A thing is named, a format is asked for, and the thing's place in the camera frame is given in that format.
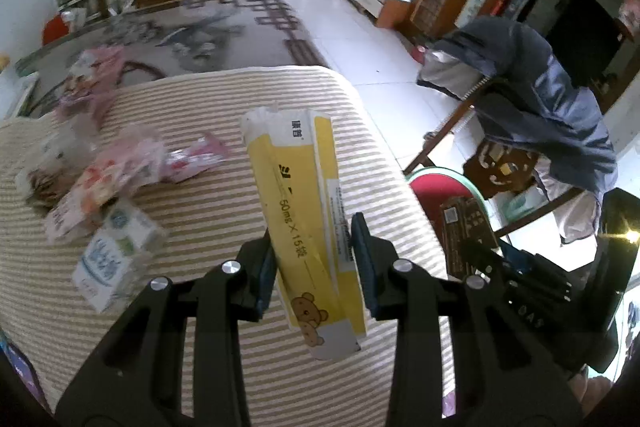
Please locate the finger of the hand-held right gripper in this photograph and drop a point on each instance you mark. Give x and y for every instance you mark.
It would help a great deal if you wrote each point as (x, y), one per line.
(517, 257)
(520, 307)

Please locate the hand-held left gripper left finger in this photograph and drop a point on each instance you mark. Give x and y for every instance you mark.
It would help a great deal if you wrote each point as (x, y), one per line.
(265, 277)

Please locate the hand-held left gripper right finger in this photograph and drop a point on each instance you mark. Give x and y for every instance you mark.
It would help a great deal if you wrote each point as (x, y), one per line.
(362, 267)

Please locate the dark brown box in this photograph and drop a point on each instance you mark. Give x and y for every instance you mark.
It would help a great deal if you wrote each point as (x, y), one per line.
(465, 232)

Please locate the yellow bear print box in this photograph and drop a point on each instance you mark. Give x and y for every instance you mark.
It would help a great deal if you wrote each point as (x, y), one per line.
(300, 187)

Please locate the red bin with green rim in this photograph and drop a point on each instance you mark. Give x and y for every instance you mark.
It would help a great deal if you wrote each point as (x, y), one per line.
(440, 192)

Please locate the pink snack bag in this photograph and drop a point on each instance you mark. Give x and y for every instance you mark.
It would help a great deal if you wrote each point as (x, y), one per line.
(90, 77)

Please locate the person's right hand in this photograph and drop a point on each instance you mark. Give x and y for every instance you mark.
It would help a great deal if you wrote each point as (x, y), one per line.
(592, 389)

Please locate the carved wooden chair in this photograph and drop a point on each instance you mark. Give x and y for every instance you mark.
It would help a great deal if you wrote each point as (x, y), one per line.
(495, 167)

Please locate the beige striped mat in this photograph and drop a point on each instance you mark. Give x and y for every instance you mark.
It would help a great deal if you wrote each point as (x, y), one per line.
(200, 207)

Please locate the torn pink wrapper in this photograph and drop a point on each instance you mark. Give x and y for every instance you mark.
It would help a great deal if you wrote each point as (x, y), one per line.
(195, 157)

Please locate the blue grey jacket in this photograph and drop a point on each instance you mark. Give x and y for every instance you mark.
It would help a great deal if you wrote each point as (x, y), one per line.
(540, 107)

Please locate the white blue milk carton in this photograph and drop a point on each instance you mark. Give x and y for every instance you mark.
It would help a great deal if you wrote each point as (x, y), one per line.
(110, 257)

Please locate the pink floral wrapper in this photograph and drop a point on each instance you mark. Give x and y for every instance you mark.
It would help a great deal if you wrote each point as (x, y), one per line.
(95, 187)

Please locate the red basin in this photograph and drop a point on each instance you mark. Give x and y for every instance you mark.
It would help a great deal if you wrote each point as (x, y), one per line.
(419, 53)

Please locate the dark door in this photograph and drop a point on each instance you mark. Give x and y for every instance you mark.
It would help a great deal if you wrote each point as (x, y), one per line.
(585, 37)

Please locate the brown snack wrapper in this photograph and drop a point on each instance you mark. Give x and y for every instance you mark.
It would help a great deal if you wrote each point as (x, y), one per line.
(45, 189)

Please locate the red hanging ornament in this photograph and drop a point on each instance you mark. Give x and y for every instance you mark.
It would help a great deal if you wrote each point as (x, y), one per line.
(630, 9)

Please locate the blue plastic object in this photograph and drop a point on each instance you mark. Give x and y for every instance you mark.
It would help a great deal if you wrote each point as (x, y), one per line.
(17, 372)

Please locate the white boxes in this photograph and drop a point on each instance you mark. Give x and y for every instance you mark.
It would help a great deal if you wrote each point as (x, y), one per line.
(22, 97)

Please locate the red bag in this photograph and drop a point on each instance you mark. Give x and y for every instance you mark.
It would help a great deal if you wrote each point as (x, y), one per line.
(55, 32)

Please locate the pale framed wall picture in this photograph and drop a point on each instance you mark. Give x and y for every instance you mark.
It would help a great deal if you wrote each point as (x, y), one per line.
(479, 4)

